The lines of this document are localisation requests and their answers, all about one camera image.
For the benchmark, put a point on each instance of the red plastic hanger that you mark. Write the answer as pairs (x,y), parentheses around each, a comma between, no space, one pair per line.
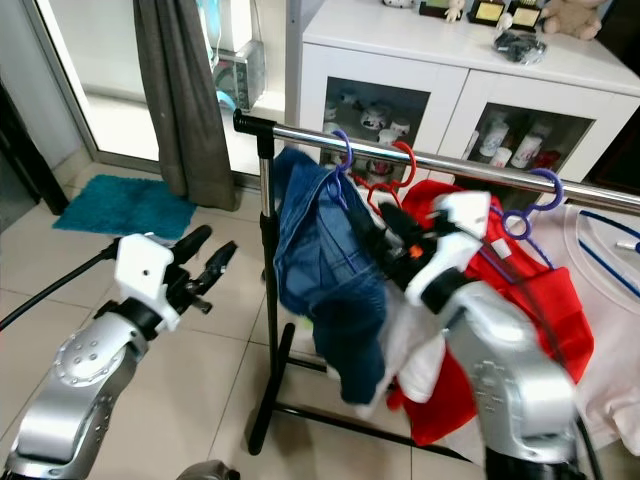
(412,160)

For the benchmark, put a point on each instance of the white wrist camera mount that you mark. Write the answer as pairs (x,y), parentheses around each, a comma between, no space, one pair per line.
(145,275)
(450,262)

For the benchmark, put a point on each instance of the grey curtain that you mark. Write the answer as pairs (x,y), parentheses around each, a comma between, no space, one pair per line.
(185,100)

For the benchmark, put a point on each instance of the plain red polo shirt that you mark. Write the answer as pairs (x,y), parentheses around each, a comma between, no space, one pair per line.
(550,310)

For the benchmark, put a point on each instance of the white cloth piece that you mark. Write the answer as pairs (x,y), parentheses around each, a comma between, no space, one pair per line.
(415,350)

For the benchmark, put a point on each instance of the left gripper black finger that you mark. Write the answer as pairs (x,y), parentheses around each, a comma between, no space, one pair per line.
(218,272)
(192,245)

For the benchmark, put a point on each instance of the purple plastic hanger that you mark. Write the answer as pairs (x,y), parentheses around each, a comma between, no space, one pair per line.
(350,150)
(557,190)

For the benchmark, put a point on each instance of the blue plastic hanger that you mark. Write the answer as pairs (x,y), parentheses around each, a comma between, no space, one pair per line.
(610,228)

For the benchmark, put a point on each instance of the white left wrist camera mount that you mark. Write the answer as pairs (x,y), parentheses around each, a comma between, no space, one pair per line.
(145,275)

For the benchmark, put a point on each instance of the black chrome clothes rack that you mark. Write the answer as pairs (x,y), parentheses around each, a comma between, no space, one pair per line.
(300,133)

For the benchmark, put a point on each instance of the glass sliding door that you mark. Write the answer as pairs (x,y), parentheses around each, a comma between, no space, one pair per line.
(100,60)

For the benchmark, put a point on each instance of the grey box appliance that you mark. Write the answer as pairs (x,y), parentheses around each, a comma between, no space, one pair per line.
(240,76)

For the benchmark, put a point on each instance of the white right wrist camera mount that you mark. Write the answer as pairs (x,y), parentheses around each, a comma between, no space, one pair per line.
(450,262)

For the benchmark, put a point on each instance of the small framed picture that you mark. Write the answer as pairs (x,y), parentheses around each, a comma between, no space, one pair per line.
(487,11)
(523,13)

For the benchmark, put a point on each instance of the teal floor mat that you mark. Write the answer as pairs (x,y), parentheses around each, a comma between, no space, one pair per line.
(125,205)

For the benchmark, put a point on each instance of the white T-shirt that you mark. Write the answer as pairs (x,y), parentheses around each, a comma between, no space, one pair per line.
(610,330)

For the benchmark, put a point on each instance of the blue denim garment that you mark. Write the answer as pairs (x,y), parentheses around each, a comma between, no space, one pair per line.
(320,250)

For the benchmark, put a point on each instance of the brown teddy bear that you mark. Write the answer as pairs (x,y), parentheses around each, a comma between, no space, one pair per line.
(572,18)

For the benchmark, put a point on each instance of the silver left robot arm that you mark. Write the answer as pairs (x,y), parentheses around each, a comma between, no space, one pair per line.
(80,380)

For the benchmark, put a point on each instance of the small pale figurine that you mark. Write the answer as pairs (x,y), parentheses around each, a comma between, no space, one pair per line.
(454,10)

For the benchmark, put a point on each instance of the white bottle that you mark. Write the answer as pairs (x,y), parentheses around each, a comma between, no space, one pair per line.
(495,138)
(527,150)

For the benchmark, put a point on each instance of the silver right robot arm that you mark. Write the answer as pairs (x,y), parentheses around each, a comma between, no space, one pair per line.
(510,380)

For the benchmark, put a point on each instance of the black shelf unit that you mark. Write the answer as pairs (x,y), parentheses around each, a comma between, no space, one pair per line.
(10,160)

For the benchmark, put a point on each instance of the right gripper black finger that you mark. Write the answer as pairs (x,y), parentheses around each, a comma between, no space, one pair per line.
(396,226)
(384,255)

